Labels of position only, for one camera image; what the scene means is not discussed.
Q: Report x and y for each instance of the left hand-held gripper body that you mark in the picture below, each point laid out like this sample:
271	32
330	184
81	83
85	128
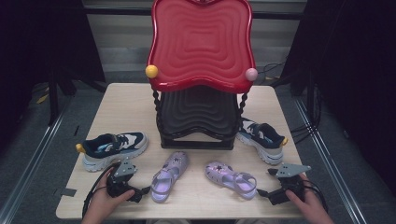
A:
124	169

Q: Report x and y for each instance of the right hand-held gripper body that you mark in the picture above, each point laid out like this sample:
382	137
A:
291	170

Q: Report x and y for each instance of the navy and white sneaker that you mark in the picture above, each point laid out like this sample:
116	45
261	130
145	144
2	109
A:
112	149
264	140

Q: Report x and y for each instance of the purple sandal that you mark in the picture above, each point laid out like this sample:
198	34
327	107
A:
168	177
229	179

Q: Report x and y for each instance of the red and black shoe rack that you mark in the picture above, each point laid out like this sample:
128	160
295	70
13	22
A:
202	46

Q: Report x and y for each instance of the person's left hand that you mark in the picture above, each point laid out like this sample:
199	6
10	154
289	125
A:
102	203

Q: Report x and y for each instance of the person's right hand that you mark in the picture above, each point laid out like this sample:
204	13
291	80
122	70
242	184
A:
311	207

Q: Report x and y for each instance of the grey tape strip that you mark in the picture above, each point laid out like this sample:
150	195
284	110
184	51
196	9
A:
68	192

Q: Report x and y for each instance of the black tape strip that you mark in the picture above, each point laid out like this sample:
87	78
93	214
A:
76	130

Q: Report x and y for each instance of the black metal stand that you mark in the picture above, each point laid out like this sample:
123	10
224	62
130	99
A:
53	102

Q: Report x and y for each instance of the yellow tape strip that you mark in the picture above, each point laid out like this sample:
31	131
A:
42	98

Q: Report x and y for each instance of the black curtain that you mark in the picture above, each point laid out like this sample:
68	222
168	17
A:
37	37
358	62

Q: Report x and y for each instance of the metal floor rail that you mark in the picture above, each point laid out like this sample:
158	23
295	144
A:
325	155
43	146

